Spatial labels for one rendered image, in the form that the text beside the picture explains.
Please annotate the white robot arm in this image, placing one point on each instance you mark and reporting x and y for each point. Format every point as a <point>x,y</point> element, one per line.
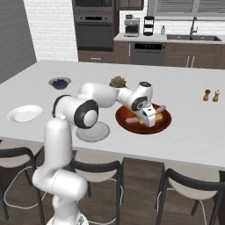
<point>60,146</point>

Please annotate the white soap bottle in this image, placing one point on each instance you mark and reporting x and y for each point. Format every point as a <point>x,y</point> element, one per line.
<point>163,30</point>

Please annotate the dark sink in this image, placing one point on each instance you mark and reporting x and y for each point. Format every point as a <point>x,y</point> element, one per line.
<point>193,37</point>

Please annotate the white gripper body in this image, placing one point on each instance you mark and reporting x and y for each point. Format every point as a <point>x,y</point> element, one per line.
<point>150,116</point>

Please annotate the silver coffee machine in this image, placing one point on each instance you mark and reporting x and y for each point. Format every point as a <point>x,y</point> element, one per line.
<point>131,25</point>

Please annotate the grey plate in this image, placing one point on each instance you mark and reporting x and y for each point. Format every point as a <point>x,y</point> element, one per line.
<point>96,133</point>

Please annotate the window blinds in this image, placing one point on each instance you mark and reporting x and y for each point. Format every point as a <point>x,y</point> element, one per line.
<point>187,7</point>

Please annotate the black wall oven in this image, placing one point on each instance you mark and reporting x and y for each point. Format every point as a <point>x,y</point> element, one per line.
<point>94,30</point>

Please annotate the grey dishwasher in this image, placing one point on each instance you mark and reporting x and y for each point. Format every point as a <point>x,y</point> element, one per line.
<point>148,53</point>

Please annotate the black microwave oven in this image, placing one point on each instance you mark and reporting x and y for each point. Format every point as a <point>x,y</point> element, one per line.
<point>92,3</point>

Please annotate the tan bun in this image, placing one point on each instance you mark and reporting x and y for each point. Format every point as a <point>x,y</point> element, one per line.
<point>159,117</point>
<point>142,121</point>

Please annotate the potted succulent plant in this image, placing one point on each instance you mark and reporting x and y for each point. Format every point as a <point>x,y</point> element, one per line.
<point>118,81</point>

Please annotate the brown drawer under oven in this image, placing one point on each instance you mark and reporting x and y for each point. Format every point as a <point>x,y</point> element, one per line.
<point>95,56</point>

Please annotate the dark sink tap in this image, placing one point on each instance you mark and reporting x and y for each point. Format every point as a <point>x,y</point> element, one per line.
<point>192,27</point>

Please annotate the brown pepper shaker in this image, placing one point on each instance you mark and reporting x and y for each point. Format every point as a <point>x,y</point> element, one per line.
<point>206,95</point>

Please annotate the pink sausage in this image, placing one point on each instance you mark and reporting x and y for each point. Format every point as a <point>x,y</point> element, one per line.
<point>161,109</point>
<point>132,120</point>

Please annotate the brown base cupboards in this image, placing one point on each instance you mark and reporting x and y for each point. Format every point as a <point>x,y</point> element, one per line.
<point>196,55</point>

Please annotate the blue bowl of blueberries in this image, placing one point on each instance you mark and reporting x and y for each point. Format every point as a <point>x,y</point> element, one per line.
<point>59,83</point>

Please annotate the black frame stool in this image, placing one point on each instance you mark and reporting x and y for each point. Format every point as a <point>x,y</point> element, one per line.
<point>17,155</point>
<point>193,187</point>
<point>96,172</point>

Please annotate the white plate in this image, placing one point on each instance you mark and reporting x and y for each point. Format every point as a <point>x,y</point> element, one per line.
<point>24,113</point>

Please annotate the brown wall cupboard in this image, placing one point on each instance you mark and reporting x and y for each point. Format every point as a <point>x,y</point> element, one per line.
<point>130,4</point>

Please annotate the brown wooden bowl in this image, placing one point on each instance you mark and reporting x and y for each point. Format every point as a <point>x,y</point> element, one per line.
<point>129,114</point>

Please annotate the white-topped salt shaker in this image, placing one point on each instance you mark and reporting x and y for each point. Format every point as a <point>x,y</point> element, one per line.
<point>216,96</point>

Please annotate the brown narrow base cupboard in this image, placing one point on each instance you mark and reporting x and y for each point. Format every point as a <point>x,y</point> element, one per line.
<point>122,52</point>

